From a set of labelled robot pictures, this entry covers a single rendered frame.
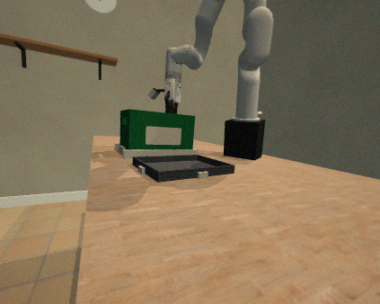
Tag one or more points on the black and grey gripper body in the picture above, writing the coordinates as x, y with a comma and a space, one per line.
174, 86

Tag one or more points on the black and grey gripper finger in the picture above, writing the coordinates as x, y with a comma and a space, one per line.
168, 104
174, 108

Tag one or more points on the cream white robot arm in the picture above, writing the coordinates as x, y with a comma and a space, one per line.
255, 53

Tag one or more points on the dark green crate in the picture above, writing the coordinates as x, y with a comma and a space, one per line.
144, 130

